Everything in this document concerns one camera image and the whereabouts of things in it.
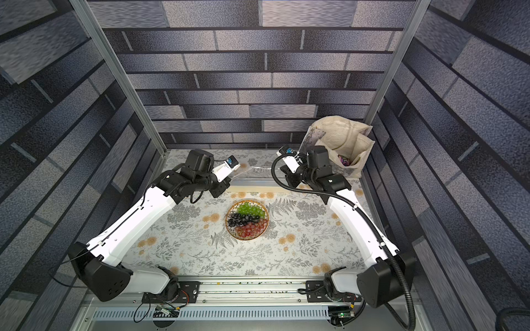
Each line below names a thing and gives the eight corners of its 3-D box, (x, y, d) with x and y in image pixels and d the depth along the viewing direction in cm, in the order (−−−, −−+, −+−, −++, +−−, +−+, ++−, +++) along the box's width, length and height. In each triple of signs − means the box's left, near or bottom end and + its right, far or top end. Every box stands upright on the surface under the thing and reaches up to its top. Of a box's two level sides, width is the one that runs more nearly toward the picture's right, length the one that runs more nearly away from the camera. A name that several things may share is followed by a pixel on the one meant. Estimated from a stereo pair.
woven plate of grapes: (224, 240, 88) (222, 236, 84) (229, 204, 99) (228, 199, 96) (268, 240, 88) (268, 236, 84) (268, 204, 99) (268, 199, 96)
